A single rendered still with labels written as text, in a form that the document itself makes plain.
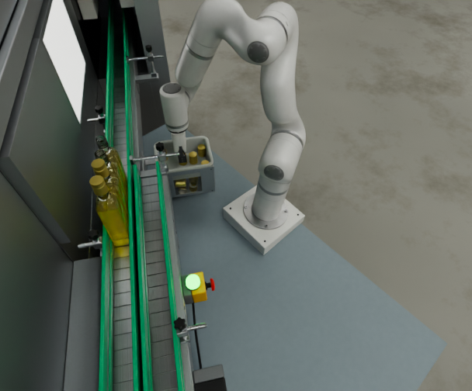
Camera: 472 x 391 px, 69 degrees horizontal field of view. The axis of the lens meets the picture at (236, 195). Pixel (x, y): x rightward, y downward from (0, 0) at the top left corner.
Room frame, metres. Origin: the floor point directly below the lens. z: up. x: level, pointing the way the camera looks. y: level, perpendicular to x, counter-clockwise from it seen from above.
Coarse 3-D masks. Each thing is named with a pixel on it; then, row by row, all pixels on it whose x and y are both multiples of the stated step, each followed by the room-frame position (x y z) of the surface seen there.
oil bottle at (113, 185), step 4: (112, 176) 0.61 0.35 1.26; (112, 180) 0.60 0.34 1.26; (116, 180) 0.61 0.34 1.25; (108, 184) 0.58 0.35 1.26; (112, 184) 0.59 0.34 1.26; (116, 184) 0.60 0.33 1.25; (108, 188) 0.57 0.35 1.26; (112, 188) 0.58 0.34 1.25; (116, 188) 0.58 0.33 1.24; (120, 188) 0.61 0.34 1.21; (116, 192) 0.58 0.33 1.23; (120, 192) 0.60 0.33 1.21; (120, 196) 0.58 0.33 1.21; (124, 196) 0.62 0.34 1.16; (120, 200) 0.58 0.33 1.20; (124, 200) 0.60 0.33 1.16; (124, 204) 0.59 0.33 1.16; (124, 208) 0.58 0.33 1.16
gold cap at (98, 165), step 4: (96, 160) 0.61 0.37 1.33; (100, 160) 0.61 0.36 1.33; (92, 164) 0.59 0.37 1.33; (96, 164) 0.59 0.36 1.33; (100, 164) 0.59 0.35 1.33; (104, 164) 0.59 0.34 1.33; (92, 168) 0.59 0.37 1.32; (96, 168) 0.58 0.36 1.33; (100, 168) 0.58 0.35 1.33; (104, 168) 0.59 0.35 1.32; (96, 172) 0.58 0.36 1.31; (100, 172) 0.58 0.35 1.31; (104, 172) 0.59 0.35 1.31; (108, 172) 0.60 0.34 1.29; (104, 176) 0.58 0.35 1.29
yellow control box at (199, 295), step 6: (186, 276) 0.44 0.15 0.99; (198, 276) 0.44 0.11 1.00; (204, 282) 0.42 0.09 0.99; (186, 288) 0.40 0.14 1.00; (204, 288) 0.40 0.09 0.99; (186, 294) 0.38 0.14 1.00; (192, 294) 0.38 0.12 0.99; (198, 294) 0.39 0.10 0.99; (204, 294) 0.39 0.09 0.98; (186, 300) 0.38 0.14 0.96; (192, 300) 0.38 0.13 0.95; (198, 300) 0.39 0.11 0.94; (204, 300) 0.39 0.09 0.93
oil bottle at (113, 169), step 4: (112, 164) 0.66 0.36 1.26; (116, 164) 0.68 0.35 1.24; (108, 168) 0.64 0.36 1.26; (112, 168) 0.64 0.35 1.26; (116, 168) 0.66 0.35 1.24; (112, 172) 0.63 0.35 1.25; (116, 172) 0.64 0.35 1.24; (116, 176) 0.63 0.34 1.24; (120, 176) 0.67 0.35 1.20; (120, 180) 0.65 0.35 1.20; (120, 184) 0.64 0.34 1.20; (124, 184) 0.68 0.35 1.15; (124, 188) 0.66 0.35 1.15; (124, 192) 0.64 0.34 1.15
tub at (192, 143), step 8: (200, 136) 1.06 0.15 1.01; (168, 144) 1.02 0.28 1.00; (192, 144) 1.04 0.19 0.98; (208, 144) 1.01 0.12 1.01; (168, 152) 1.01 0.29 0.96; (208, 152) 0.97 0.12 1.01; (168, 160) 0.98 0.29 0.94; (176, 160) 0.98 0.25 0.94; (200, 160) 0.99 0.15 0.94; (208, 160) 0.96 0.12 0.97; (168, 168) 0.93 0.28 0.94; (176, 168) 0.87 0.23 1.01; (184, 168) 0.87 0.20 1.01; (192, 168) 0.88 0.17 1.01
